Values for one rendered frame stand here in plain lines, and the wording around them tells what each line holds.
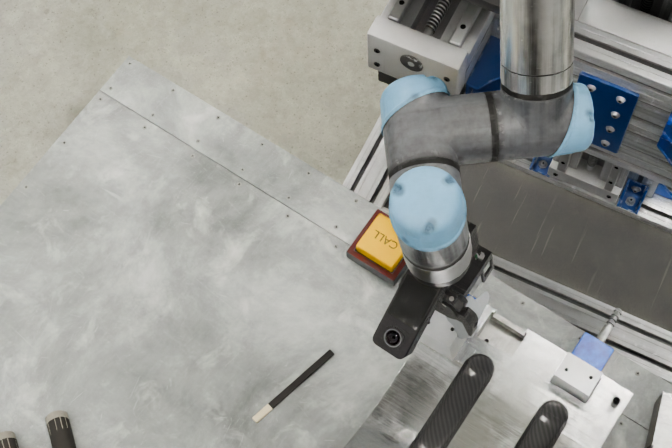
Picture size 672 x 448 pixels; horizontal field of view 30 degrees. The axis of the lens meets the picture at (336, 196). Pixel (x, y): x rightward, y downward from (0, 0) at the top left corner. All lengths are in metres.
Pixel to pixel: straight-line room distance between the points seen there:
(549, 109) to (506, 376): 0.43
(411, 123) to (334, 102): 1.48
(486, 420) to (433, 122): 0.45
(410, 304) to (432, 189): 0.21
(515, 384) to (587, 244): 0.86
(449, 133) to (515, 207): 1.15
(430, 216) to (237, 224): 0.60
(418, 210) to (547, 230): 1.21
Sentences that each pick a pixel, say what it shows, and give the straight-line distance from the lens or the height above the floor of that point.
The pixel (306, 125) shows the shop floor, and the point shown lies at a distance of 2.75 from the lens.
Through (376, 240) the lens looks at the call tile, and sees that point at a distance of 1.73.
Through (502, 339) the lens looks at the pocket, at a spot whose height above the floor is 0.86.
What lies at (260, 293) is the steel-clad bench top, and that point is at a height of 0.80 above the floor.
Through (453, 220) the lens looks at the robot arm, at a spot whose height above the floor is 1.29.
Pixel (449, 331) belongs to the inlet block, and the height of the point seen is 0.95.
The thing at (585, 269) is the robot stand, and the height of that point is 0.21.
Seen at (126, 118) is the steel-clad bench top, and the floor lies 0.80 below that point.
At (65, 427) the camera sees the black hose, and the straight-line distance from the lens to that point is 1.70.
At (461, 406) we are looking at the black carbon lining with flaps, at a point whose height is 0.88.
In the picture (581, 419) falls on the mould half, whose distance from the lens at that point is 1.61.
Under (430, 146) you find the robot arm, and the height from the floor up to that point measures 1.28.
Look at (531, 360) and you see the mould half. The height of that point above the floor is 0.89.
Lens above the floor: 2.43
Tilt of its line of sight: 65 degrees down
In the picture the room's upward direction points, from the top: 5 degrees counter-clockwise
